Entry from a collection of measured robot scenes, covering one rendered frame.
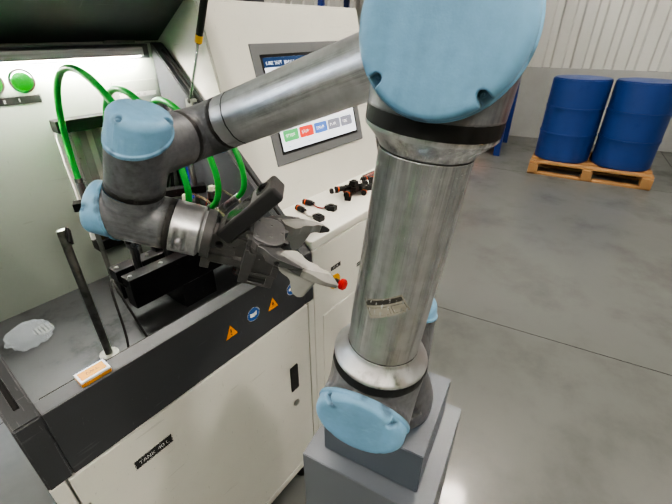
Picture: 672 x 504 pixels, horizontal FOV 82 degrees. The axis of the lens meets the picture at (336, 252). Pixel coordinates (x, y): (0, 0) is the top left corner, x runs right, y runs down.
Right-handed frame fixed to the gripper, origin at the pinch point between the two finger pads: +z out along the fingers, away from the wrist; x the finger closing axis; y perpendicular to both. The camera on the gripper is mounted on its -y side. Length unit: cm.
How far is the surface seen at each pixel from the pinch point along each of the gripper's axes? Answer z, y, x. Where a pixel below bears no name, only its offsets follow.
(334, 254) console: 15, 29, -44
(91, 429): -31, 44, 8
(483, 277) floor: 156, 86, -145
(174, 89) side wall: -40, 5, -70
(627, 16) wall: 406, -137, -497
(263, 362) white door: 0, 52, -19
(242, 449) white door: 1, 77, -8
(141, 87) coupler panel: -48, 8, -71
